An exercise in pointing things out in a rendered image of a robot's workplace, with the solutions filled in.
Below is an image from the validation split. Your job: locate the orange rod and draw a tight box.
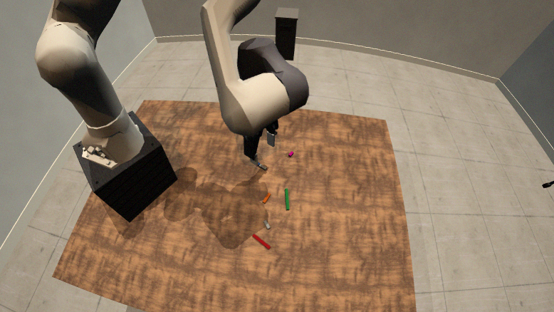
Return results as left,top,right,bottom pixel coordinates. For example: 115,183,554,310
263,193,271,204

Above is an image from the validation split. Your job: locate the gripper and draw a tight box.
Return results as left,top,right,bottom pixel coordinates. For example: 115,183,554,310
243,120,278,166

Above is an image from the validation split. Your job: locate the red rod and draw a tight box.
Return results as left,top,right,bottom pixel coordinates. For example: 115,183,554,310
253,234,271,249

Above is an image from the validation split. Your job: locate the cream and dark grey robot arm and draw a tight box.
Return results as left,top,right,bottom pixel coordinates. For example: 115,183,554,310
34,0,309,170

